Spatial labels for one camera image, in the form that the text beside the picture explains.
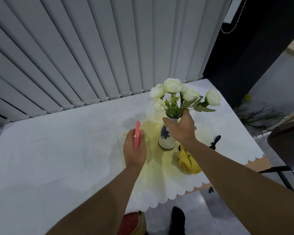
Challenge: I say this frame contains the person's right forearm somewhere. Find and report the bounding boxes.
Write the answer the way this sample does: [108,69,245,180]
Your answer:
[185,141,294,235]

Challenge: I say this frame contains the yellow folded umbrella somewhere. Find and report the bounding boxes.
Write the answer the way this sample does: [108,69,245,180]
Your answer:
[178,144,202,175]

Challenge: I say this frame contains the white vase with blue pattern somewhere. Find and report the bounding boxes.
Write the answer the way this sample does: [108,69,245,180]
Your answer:
[158,116,181,151]

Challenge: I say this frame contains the person's black shoe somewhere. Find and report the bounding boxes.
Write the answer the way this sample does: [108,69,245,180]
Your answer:
[171,206,186,235]

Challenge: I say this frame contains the white beaded blind cord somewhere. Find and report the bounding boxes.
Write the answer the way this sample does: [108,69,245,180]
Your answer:
[221,0,248,34]

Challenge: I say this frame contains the green grass stems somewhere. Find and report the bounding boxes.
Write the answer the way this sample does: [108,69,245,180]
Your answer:
[235,100,288,137]

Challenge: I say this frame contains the red dotted cushion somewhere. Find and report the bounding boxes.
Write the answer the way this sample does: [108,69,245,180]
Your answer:
[117,211,146,235]

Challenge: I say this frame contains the person's left hand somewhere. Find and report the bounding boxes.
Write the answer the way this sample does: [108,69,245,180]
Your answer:
[123,129,147,168]

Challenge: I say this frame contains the white artificial rose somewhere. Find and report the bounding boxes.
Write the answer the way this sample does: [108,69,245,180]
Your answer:
[181,88,200,102]
[164,78,185,94]
[149,84,166,99]

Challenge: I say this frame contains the small white flower cluster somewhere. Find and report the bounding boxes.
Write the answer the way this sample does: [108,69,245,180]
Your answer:
[152,98,168,112]

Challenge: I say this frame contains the pink tool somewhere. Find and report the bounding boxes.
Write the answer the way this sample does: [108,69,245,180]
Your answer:
[135,121,141,150]

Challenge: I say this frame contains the grey vertical blinds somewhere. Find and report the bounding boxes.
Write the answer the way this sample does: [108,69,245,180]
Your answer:
[0,0,234,135]

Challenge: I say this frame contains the white blind rail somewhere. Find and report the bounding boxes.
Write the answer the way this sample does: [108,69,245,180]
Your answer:
[223,0,247,24]

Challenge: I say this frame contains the person's left forearm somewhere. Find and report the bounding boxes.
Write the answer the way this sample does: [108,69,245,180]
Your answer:
[45,164,145,235]

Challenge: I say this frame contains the white scalloped tablecloth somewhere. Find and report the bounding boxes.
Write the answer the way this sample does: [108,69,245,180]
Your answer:
[0,79,265,235]

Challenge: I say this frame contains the black chair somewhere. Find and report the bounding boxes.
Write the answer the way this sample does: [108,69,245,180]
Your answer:
[258,120,294,192]

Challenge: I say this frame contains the green leafy sprig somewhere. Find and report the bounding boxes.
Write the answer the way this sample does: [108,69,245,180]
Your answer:
[165,95,181,118]

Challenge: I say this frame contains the person's right hand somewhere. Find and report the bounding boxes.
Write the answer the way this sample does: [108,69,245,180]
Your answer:
[162,109,197,145]

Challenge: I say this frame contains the white rose with green leaves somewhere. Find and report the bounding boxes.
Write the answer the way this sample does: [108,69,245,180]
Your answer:
[181,89,221,113]

